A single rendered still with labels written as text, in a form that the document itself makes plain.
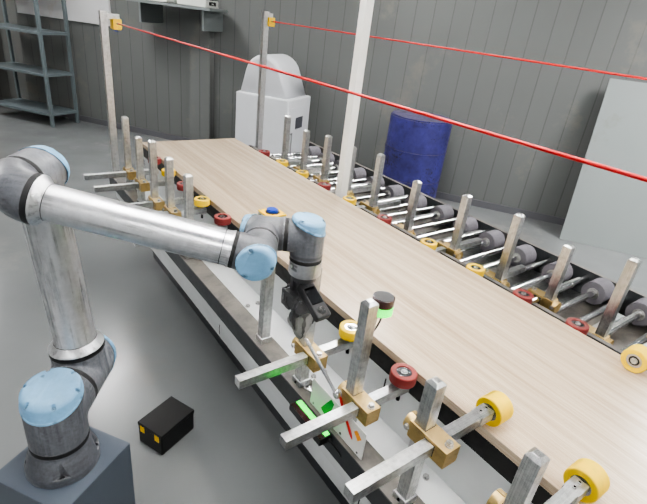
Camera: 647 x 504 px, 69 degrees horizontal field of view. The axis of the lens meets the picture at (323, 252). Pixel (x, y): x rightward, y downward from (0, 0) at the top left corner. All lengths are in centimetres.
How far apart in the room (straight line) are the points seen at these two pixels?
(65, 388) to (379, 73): 506
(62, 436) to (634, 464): 146
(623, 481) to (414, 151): 407
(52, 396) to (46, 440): 12
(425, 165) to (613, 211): 196
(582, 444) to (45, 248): 146
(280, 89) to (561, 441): 473
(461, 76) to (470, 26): 50
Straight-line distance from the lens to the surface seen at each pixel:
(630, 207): 570
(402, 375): 144
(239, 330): 190
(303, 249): 122
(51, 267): 140
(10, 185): 119
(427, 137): 505
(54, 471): 156
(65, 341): 152
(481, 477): 148
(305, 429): 130
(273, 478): 229
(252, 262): 108
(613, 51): 580
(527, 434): 142
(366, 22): 266
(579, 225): 562
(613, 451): 151
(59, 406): 142
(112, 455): 162
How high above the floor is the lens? 181
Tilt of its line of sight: 26 degrees down
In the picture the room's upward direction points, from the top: 7 degrees clockwise
